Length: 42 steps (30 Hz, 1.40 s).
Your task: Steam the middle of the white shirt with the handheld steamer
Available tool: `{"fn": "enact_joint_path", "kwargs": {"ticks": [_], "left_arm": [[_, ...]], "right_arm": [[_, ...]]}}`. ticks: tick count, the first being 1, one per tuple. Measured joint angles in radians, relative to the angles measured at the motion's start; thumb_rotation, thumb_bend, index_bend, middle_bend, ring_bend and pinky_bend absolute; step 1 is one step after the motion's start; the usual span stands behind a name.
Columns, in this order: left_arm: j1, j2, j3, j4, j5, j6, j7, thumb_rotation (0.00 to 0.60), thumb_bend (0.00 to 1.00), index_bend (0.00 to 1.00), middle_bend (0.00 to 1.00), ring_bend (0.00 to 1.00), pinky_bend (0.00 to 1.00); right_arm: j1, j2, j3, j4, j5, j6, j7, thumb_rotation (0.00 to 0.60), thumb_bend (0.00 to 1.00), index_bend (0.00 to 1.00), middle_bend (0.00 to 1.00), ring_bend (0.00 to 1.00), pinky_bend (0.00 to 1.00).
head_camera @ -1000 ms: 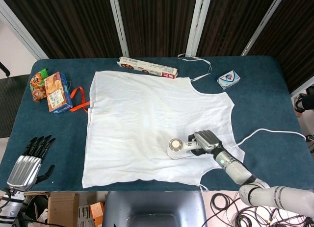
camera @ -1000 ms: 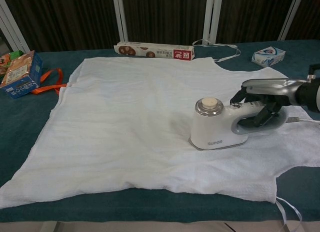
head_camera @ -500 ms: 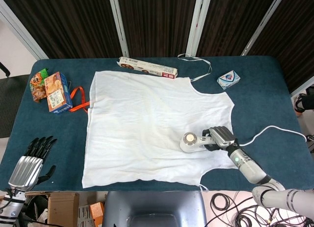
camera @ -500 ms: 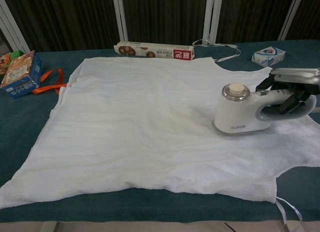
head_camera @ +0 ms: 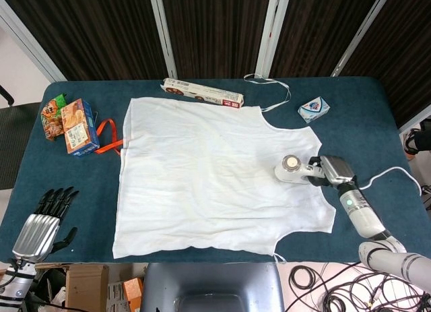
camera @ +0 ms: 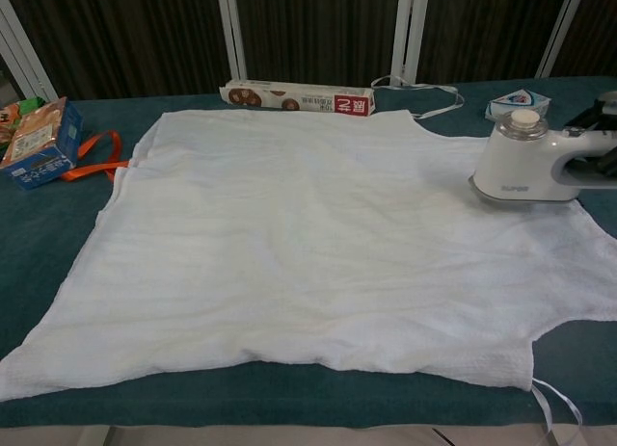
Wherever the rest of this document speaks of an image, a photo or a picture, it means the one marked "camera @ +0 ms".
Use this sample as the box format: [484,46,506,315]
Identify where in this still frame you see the green orange snack bag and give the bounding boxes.
[0,94,45,146]

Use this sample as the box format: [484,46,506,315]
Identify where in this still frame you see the short white ribbon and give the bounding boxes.
[529,376,584,446]

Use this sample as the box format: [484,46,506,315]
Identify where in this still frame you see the blue biscuit box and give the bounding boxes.
[0,96,84,192]

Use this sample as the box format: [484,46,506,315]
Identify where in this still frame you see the dark screen panel white frame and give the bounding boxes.
[539,0,617,79]
[0,0,232,103]
[216,0,416,89]
[399,0,584,86]

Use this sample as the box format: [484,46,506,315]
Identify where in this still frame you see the orange ribbon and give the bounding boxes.
[61,131,130,182]

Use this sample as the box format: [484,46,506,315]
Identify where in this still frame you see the white sleeveless shirt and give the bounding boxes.
[0,107,617,403]

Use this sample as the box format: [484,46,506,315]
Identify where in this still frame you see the white handheld steam iron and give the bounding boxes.
[468,109,617,205]

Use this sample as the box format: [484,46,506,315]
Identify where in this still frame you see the long cookie box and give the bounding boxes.
[219,78,376,117]

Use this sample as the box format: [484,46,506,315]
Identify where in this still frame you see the teal table cloth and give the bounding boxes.
[0,74,617,431]

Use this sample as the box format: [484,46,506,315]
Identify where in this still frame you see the white blue soap box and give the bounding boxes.
[484,88,552,124]

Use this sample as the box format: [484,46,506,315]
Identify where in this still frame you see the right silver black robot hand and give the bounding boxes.
[561,92,617,182]

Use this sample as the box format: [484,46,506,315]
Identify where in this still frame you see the long white ribbon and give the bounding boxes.
[369,74,465,120]

